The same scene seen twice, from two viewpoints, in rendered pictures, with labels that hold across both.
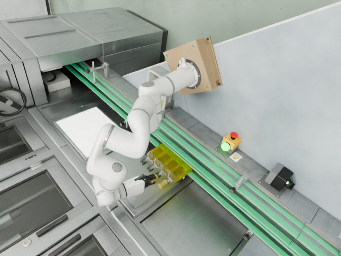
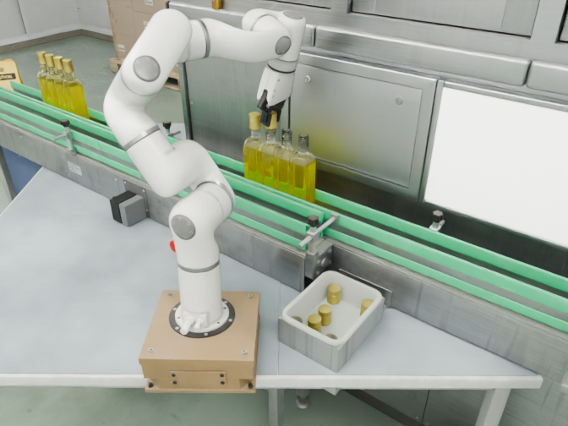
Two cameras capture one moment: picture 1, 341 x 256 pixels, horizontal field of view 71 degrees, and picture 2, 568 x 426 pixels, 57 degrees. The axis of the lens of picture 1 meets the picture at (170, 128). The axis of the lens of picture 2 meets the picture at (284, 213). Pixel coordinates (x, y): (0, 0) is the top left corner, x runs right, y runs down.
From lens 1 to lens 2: 136 cm
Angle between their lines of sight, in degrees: 59
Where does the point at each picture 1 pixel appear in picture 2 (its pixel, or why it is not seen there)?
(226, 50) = (126, 362)
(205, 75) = (160, 308)
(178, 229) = (241, 81)
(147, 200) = not seen: hidden behind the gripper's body
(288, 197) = (120, 188)
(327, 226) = (88, 172)
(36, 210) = not seen: outside the picture
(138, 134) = (109, 101)
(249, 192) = not seen: hidden behind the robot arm
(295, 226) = (105, 154)
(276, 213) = (120, 159)
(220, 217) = (221, 139)
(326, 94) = (15, 290)
